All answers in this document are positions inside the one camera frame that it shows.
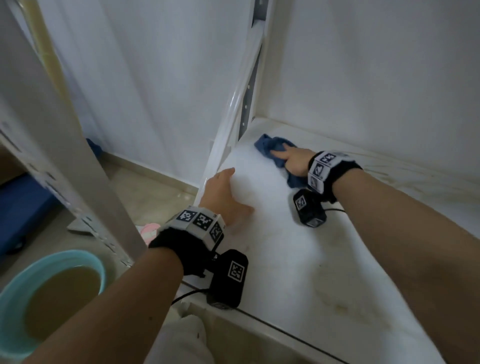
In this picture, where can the white shelf board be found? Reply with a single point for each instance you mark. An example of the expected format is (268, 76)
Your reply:
(300, 262)

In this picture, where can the person's right hand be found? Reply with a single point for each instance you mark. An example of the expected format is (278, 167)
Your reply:
(298, 161)

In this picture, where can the person's left forearm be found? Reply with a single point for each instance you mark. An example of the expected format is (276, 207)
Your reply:
(123, 315)

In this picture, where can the blue rag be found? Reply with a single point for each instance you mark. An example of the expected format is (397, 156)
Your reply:
(94, 147)

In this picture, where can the right wristband with marker tags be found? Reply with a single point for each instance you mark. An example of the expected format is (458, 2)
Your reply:
(326, 168)

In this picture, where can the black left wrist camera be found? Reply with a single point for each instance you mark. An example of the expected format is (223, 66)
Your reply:
(230, 277)

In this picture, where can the blue flat box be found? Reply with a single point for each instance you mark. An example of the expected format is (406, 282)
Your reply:
(22, 210)

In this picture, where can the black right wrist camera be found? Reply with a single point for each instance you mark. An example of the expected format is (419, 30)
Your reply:
(309, 206)

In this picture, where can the teal basin of brown water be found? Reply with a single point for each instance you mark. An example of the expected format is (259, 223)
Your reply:
(56, 296)

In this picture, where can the person's left thumb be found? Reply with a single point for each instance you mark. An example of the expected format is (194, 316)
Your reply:
(243, 213)

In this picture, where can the wristband with marker tags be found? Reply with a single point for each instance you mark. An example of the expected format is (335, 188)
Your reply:
(195, 232)
(326, 168)

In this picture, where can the blue cleaning cloth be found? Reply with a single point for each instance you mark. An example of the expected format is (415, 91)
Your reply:
(268, 144)

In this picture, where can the person's left hand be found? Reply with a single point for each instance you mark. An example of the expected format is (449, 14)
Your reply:
(219, 198)

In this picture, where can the white metal shelf upright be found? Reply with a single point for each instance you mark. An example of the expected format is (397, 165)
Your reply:
(240, 93)
(56, 123)

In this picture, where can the pink and white item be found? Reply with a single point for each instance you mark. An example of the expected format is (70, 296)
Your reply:
(150, 230)

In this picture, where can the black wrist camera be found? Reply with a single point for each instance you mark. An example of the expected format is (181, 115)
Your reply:
(230, 277)
(309, 206)

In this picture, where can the person's right forearm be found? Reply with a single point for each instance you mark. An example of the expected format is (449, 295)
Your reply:
(408, 240)

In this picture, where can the left wristband with marker tags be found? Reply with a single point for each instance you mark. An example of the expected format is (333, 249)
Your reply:
(195, 232)

